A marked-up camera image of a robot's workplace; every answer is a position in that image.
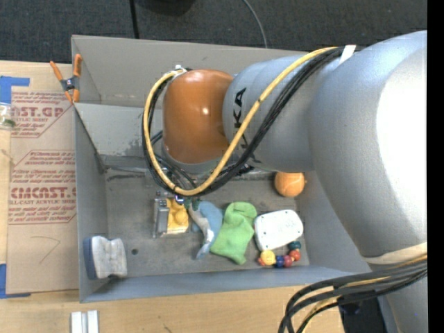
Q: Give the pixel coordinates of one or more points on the light blue cloth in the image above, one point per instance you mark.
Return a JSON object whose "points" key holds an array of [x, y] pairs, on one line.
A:
{"points": [[213, 215]]}

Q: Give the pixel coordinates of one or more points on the green cloth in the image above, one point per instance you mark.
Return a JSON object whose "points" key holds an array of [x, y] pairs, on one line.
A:
{"points": [[234, 234]]}

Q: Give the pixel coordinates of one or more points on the blue and white sponge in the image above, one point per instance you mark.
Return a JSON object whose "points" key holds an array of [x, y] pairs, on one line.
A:
{"points": [[107, 257]]}

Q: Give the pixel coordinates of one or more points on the white plastic case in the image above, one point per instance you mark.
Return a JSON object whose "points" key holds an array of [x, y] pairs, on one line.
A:
{"points": [[277, 229]]}

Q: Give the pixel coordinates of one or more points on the yellow toy block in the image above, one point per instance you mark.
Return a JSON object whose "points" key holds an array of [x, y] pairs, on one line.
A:
{"points": [[178, 219]]}

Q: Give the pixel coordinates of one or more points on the brown cardboard board red print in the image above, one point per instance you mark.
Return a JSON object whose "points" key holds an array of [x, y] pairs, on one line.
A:
{"points": [[41, 248]]}

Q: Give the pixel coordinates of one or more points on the white grey cloth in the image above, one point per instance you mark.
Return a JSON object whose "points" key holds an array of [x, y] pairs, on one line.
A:
{"points": [[207, 236]]}

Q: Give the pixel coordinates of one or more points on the clear glass object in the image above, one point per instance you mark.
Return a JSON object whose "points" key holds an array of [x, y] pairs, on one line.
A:
{"points": [[6, 116]]}

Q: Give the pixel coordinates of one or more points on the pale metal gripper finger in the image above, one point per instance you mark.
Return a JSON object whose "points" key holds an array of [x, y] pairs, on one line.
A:
{"points": [[162, 219]]}

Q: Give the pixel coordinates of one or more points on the grey metal bin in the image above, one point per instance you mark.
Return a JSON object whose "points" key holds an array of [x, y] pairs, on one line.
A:
{"points": [[145, 255]]}

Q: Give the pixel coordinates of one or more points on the orange ball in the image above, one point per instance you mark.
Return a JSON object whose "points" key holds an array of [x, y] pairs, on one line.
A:
{"points": [[288, 185]]}

